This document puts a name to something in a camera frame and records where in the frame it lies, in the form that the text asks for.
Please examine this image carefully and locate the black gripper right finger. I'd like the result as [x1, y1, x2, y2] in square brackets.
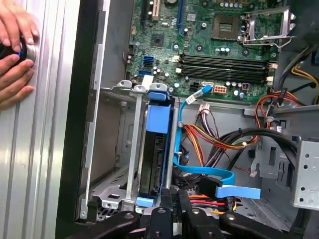
[178, 190, 294, 239]

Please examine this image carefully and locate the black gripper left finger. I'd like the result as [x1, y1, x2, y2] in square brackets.
[66, 188, 175, 239]

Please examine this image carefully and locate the orange red disk power wire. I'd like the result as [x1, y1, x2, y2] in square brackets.
[183, 124, 259, 216]

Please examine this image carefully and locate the blue data wire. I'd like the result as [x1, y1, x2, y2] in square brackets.
[173, 84, 262, 200]

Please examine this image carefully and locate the hard disk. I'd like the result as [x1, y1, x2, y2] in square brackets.
[136, 91, 175, 208]

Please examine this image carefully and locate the round black tool blue ring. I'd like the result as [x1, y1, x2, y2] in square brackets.
[0, 37, 38, 63]

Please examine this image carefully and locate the metal disk bay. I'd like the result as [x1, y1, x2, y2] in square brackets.
[86, 79, 180, 223]

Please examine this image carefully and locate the person's right hand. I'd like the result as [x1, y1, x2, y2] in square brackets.
[0, 54, 35, 111]

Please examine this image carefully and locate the person's left hand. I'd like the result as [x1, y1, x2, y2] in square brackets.
[0, 0, 40, 52]

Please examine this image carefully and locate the metal optical drive cage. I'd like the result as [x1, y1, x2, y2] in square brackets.
[250, 135, 319, 212]

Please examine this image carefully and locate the black open PC case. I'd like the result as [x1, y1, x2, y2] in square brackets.
[56, 0, 319, 239]

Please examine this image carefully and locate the green motherboard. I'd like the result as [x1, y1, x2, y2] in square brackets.
[124, 0, 281, 103]

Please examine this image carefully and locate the black square chipset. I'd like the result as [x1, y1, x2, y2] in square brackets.
[151, 34, 165, 48]

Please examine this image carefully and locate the metal locking lever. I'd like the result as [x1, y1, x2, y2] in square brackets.
[242, 36, 298, 48]

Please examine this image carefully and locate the CPU socket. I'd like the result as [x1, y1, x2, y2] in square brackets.
[211, 13, 242, 41]

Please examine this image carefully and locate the blue expansion slot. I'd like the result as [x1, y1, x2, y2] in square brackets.
[177, 0, 185, 38]

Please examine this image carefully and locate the black expansion slot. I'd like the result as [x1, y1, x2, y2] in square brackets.
[140, 0, 148, 28]

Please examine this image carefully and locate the white expansion slot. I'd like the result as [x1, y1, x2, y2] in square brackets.
[152, 0, 160, 21]

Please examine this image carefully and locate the metal socket cover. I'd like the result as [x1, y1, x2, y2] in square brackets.
[244, 6, 297, 42]

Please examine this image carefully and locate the thick black cable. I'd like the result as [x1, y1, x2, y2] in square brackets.
[209, 126, 299, 172]

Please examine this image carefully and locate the purple wire white connector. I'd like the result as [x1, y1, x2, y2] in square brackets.
[198, 103, 226, 160]

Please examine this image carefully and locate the red orange drive power wire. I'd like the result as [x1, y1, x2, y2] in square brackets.
[254, 89, 306, 125]

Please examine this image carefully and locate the yellow black power wire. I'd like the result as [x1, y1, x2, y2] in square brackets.
[276, 46, 319, 105]

